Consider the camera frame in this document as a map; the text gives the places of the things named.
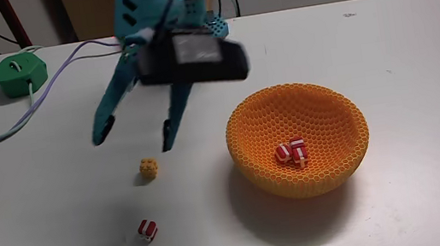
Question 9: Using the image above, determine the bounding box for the yellow cube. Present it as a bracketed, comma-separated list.
[137, 156, 161, 182]

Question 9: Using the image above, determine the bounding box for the yellow honeycomb basket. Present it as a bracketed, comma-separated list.
[219, 73, 378, 208]

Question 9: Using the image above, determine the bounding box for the brown board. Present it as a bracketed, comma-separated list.
[58, 0, 126, 44]

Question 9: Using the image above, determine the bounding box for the green octagonal box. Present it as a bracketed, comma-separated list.
[0, 50, 52, 102]

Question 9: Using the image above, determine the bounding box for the red pole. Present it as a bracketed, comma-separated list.
[0, 0, 34, 52]

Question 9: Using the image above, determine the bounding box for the purple cable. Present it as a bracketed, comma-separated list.
[0, 35, 133, 146]

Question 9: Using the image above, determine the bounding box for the mint green cable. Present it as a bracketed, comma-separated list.
[0, 43, 57, 144]

